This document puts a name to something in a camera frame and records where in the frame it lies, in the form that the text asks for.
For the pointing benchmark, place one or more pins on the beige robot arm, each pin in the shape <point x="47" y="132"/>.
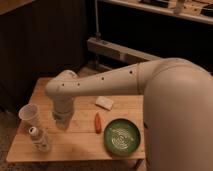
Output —
<point x="177" y="108"/>

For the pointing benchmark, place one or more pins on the wooden table board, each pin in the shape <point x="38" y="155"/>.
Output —
<point x="79" y="142"/>

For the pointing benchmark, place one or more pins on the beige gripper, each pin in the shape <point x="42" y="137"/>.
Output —
<point x="62" y="112"/>

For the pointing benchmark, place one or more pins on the grey metal rail beam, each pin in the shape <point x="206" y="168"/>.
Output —
<point x="118" y="52"/>

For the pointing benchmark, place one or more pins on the green round plate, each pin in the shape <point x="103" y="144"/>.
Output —
<point x="121" y="137"/>

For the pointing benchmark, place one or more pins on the red chili pepper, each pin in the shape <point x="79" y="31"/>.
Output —
<point x="97" y="123"/>

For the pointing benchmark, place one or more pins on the white sponge block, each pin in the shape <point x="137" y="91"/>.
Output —
<point x="104" y="102"/>

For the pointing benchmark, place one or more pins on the clear plastic cup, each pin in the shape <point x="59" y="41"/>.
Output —
<point x="30" y="114"/>

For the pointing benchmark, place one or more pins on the background shelf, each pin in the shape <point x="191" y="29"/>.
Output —
<point x="194" y="10"/>

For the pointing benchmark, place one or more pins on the metal vertical pole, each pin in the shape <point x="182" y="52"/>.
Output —
<point x="98" y="34"/>

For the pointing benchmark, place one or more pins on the clear plastic bottle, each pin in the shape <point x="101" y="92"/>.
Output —
<point x="40" y="139"/>

